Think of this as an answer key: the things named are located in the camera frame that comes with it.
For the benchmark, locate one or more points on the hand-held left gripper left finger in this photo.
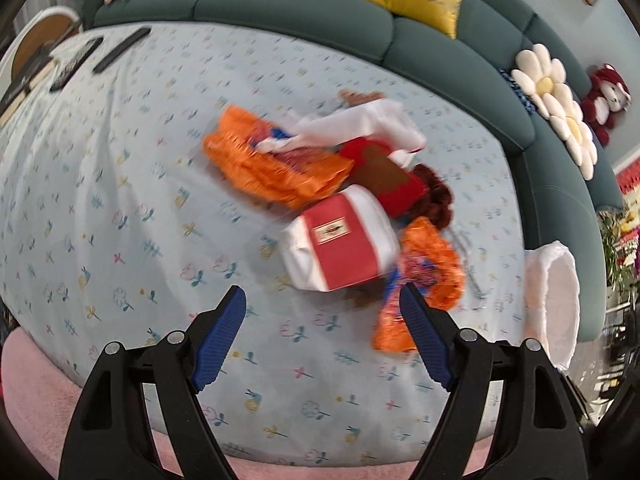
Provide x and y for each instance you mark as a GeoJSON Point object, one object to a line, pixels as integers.
{"type": "Point", "coordinates": [220, 340]}

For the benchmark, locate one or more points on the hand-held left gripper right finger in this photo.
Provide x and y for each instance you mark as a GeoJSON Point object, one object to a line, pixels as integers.
{"type": "Point", "coordinates": [425, 340]}

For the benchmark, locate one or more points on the small orange snack wrapper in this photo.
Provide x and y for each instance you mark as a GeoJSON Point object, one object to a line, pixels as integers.
{"type": "Point", "coordinates": [430, 255]}

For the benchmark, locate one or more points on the red and white paper cup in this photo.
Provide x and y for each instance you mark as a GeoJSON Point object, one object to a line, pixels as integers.
{"type": "Point", "coordinates": [345, 240]}

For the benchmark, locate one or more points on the bin with white liner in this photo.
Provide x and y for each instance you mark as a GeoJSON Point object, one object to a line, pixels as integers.
{"type": "Point", "coordinates": [560, 300]}

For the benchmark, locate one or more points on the large orange snack wrapper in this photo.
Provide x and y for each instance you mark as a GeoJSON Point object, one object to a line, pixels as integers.
{"type": "Point", "coordinates": [240, 155]}

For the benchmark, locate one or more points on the white tissue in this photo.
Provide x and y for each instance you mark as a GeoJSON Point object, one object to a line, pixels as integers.
{"type": "Point", "coordinates": [360, 120]}

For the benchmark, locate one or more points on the light blue floral tablecloth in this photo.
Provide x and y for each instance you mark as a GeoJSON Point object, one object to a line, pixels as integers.
{"type": "Point", "coordinates": [125, 210]}

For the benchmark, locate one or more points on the green potted plant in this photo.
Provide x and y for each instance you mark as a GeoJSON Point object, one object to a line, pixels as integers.
{"type": "Point", "coordinates": [617, 255]}

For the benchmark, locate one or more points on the white daisy cushion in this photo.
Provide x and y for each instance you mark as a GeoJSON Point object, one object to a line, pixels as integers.
{"type": "Point", "coordinates": [540, 80]}
{"type": "Point", "coordinates": [575, 140]}

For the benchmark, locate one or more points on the small brown item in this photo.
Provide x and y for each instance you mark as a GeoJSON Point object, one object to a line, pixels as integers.
{"type": "Point", "coordinates": [360, 97]}

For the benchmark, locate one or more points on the blue patterned cloth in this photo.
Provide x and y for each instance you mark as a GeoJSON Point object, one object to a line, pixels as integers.
{"type": "Point", "coordinates": [517, 90]}

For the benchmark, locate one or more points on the red teddy bear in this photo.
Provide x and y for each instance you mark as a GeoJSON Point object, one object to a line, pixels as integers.
{"type": "Point", "coordinates": [605, 100]}

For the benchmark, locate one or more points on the black remote control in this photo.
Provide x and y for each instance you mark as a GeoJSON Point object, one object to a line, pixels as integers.
{"type": "Point", "coordinates": [120, 50]}
{"type": "Point", "coordinates": [75, 65]}

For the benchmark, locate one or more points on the dark green sofa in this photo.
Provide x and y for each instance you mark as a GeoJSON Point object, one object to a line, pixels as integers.
{"type": "Point", "coordinates": [300, 10]}

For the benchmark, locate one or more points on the round white side table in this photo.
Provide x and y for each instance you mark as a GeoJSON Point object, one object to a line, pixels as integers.
{"type": "Point", "coordinates": [40, 35]}

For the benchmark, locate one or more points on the red wall decoration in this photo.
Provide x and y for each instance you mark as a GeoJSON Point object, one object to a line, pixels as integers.
{"type": "Point", "coordinates": [630, 180]}

